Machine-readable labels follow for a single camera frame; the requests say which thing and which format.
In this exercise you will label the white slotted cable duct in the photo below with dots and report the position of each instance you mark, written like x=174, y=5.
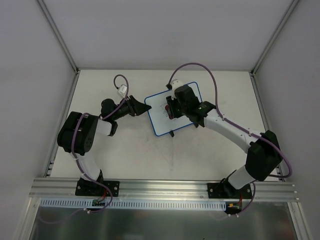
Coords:
x=134, y=204

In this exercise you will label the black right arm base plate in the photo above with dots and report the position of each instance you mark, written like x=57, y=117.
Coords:
x=220, y=190

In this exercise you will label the aluminium right side rail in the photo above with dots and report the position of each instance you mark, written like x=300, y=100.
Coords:
x=281, y=169

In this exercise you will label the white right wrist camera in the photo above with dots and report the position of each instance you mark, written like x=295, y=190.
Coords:
x=174, y=84

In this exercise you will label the black whiteboard stand foot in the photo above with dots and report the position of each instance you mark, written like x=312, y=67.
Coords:
x=172, y=133

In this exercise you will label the blue framed whiteboard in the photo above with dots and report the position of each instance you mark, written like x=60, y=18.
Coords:
x=165, y=115

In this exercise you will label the aluminium left corner post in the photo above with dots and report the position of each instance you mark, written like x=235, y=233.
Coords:
x=57, y=34

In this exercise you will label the aluminium corner post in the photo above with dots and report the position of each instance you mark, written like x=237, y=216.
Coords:
x=275, y=34
x=57, y=34

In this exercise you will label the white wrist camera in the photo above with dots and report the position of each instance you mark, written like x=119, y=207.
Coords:
x=122, y=90
x=174, y=84

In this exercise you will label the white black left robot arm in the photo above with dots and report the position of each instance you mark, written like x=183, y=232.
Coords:
x=78, y=132

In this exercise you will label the red black whiteboard eraser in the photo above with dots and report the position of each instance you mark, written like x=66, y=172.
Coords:
x=169, y=111

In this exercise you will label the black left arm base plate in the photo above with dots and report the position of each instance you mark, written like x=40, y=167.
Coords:
x=87, y=188

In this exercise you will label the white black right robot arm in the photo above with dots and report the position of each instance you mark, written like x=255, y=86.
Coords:
x=261, y=149

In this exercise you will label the aluminium left side rail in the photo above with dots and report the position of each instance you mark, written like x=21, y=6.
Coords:
x=54, y=146

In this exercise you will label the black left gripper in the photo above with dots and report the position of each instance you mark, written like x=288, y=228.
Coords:
x=133, y=106

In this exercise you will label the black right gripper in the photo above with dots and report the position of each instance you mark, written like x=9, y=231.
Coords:
x=171, y=107

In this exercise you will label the aluminium frame rail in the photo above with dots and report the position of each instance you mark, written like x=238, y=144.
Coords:
x=172, y=190

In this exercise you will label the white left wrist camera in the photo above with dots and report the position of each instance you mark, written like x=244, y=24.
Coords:
x=122, y=90

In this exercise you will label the aluminium right corner post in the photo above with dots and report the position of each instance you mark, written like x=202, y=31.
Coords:
x=275, y=34

